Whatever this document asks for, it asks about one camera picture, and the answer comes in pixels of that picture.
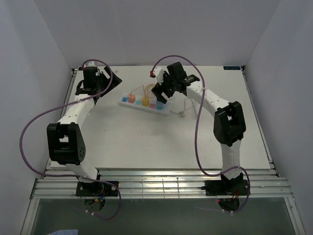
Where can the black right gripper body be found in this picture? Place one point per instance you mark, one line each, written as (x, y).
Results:
(167, 87)

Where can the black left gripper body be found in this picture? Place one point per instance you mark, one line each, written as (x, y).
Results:
(102, 84)

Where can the blue charger plug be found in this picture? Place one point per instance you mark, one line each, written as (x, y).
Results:
(159, 105)

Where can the white multicolour power strip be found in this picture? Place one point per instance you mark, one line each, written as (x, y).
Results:
(150, 109)

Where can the pink charger plug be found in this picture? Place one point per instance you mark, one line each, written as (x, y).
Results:
(131, 98)

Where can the yellow charger plug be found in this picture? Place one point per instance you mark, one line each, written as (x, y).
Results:
(145, 101)

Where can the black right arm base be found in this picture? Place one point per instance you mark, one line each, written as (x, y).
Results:
(232, 197)

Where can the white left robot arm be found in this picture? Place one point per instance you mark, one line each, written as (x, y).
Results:
(65, 140)

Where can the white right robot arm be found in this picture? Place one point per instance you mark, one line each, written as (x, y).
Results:
(229, 122)

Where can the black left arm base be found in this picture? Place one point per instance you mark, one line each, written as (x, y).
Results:
(95, 194)

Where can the blue right corner label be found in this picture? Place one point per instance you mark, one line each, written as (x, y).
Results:
(238, 68)

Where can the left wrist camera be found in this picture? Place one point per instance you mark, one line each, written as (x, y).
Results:
(88, 64)

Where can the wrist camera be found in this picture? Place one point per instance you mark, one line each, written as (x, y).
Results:
(88, 64)
(157, 73)

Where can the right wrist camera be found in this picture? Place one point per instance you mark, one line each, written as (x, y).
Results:
(157, 73)

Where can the aluminium rail frame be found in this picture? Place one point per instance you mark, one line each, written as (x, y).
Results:
(156, 158)

